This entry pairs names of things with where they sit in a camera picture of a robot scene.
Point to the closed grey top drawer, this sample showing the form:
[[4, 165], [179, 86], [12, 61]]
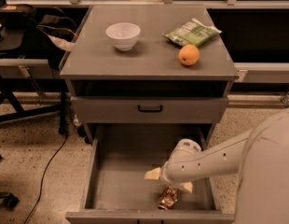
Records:
[[124, 110]]

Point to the black chair caster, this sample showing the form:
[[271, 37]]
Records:
[[10, 201]]

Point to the orange fruit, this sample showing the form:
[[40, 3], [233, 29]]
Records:
[[188, 55]]

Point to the white ceramic bowl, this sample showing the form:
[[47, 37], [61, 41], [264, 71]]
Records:
[[124, 35]]

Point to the crushed orange soda can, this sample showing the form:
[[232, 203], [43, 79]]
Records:
[[168, 198]]

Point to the green chip bag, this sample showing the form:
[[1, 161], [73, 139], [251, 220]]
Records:
[[192, 33]]

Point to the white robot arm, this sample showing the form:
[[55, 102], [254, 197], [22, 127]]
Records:
[[261, 159]]

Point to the black drawer handle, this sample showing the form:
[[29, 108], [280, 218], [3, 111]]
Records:
[[150, 109]]

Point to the grey side table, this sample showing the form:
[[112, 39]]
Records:
[[21, 68]]

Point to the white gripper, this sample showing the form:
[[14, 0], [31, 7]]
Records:
[[170, 175]]

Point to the open grey middle drawer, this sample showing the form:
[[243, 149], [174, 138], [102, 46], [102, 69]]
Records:
[[116, 191]]

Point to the black office chair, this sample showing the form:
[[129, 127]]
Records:
[[14, 21]]

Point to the grey drawer cabinet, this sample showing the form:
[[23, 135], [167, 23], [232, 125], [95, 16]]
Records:
[[95, 68]]

